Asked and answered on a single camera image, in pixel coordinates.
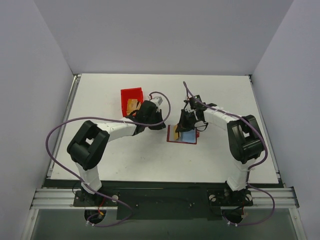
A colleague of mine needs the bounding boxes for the red leather card holder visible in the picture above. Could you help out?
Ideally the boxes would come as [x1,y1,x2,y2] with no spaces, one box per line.
[166,125,200,145]

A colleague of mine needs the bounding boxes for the gold card magnetic stripe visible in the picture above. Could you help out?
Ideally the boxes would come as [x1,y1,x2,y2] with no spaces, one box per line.
[169,124,180,142]

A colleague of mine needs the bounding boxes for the gold card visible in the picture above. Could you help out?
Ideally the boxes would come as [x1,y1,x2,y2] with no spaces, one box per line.
[173,125,181,141]

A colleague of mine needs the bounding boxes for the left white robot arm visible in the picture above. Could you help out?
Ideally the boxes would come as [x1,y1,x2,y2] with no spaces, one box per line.
[67,97,166,206]

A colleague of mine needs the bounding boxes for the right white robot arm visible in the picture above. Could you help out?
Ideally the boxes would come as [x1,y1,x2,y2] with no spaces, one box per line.
[175,95,268,205]

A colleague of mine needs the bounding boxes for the gold cards in bin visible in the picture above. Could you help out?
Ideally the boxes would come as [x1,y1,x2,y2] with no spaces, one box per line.
[126,99,142,115]

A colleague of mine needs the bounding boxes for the red plastic bin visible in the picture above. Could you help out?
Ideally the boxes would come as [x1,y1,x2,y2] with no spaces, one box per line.
[120,87,144,117]

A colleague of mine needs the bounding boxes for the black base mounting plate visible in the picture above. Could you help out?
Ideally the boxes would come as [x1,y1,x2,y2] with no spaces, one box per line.
[73,182,253,223]

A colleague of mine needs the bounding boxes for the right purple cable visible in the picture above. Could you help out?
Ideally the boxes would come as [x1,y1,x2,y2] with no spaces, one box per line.
[182,81,277,227]

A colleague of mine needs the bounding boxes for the purple cable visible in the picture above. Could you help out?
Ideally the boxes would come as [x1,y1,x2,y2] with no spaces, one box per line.
[182,81,277,227]
[45,91,172,227]

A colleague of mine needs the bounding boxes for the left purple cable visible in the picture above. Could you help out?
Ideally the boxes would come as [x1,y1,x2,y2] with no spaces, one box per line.
[45,91,172,227]

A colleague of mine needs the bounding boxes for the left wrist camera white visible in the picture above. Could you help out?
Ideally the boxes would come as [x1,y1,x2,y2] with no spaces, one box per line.
[149,96,163,107]

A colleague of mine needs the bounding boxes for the aluminium front rail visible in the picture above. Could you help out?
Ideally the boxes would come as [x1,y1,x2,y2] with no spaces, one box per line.
[30,187,300,210]

